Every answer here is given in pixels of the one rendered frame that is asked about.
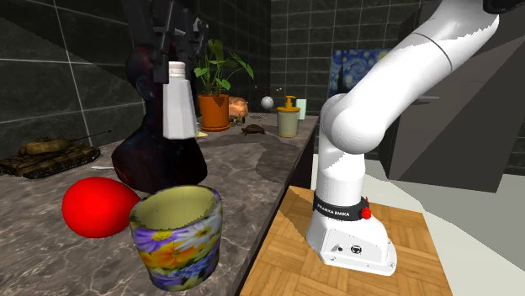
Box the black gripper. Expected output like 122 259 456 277
123 0 209 86

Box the white shaker bottle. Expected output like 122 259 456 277
162 61 199 140

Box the green plant in orange pot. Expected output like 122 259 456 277
193 39 255 133

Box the brown animal figure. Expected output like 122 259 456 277
227 96 251 124

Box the small brown turtle figure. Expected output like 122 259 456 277
240 124 267 137

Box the dark maroon vase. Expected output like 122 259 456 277
110 45 209 195

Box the beige soap dispenser yellow pump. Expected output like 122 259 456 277
276 95 302 139

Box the olive toy tank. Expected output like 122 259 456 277
0 129 113 180

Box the red egg-shaped ball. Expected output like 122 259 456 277
61 176 141 239

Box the flower-patterned cup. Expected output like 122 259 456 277
129 184 224 293

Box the wooden parquet robot stand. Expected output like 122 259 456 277
239 185 454 296

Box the dark grey cabinet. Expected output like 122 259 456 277
377 0 525 194

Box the blue starry wall picture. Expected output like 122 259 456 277
329 48 394 100

